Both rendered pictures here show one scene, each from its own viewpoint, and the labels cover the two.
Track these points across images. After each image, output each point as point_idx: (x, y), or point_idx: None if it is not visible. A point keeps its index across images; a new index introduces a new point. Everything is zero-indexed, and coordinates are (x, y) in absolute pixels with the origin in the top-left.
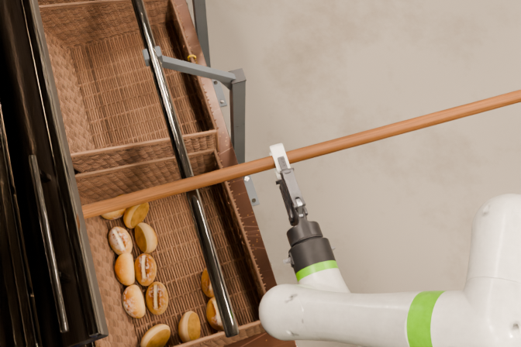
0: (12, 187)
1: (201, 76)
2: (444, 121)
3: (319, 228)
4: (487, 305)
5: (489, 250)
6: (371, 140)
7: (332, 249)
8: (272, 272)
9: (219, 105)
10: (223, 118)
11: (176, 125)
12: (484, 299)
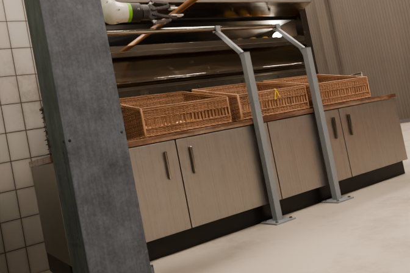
0: None
1: (230, 46)
2: None
3: (145, 6)
4: None
5: None
6: None
7: (138, 8)
8: (179, 132)
9: (269, 116)
10: (263, 117)
11: (185, 27)
12: None
